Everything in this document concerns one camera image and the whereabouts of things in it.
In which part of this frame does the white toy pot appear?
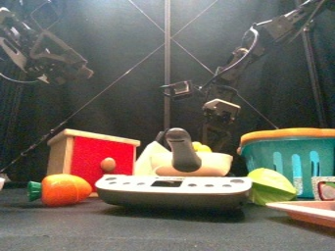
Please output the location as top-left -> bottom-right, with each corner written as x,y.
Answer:
149,151 -> 235,177

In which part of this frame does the yellow toy food piece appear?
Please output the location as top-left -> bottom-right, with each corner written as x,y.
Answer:
189,140 -> 215,154

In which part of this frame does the teal basket with orange rim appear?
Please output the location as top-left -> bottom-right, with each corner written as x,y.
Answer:
235,126 -> 335,200

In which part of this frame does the pale cream leaf-shaped piece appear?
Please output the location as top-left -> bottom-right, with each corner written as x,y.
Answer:
132,140 -> 172,176

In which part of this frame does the green toy cabbage leaf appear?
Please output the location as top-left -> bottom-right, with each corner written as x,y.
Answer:
245,167 -> 299,207

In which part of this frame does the grey digital kitchen scale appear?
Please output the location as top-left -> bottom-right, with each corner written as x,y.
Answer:
95,174 -> 253,211

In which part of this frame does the red wooden drawer box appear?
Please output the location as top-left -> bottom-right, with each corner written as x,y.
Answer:
45,127 -> 141,198

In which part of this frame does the orange toy carrot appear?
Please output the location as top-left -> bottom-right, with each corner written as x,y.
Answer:
26,173 -> 95,208

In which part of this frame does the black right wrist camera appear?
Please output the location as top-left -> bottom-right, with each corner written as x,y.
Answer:
161,79 -> 195,101

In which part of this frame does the grey vertical frame pole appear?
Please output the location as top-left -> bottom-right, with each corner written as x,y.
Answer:
163,0 -> 172,131

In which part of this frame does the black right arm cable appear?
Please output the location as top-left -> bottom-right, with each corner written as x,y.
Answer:
204,19 -> 280,89

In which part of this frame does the dark frame pole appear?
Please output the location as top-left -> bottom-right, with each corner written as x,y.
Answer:
295,0 -> 328,129

